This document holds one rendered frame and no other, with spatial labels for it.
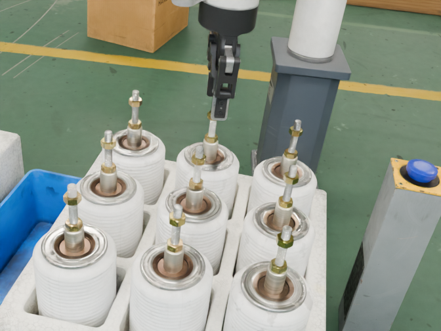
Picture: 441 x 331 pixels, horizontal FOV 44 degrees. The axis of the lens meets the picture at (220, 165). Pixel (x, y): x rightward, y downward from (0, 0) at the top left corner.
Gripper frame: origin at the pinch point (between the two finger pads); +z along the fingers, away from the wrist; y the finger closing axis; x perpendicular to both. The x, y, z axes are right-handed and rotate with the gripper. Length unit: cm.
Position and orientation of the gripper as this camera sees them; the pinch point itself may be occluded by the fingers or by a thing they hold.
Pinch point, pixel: (216, 98)
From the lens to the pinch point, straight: 77.2
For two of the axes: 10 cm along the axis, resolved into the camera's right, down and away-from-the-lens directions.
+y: -1.0, -5.7, 8.1
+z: -1.2, 8.2, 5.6
